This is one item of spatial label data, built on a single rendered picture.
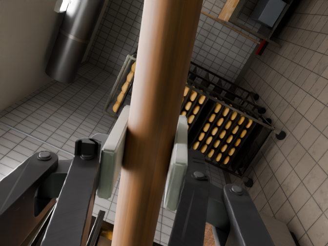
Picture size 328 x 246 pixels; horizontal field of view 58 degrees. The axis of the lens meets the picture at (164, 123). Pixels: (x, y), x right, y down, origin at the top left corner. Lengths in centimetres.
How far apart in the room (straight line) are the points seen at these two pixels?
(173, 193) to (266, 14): 450
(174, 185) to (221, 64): 516
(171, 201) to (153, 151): 3
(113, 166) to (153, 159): 3
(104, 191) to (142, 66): 7
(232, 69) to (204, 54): 55
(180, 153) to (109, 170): 4
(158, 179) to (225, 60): 514
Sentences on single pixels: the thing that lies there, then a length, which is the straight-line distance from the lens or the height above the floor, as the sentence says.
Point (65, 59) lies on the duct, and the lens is 332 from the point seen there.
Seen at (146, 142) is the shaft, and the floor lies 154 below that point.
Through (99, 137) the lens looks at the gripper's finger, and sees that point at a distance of 18.
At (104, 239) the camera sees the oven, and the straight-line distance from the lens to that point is 236.
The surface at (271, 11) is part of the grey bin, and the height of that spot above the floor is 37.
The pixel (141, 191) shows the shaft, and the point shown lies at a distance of 19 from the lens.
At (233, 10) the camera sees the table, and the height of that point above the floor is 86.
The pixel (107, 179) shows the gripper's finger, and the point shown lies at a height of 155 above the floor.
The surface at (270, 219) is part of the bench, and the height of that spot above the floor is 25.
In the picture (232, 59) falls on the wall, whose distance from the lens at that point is 532.
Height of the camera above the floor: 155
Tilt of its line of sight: 7 degrees down
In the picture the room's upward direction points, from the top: 64 degrees counter-clockwise
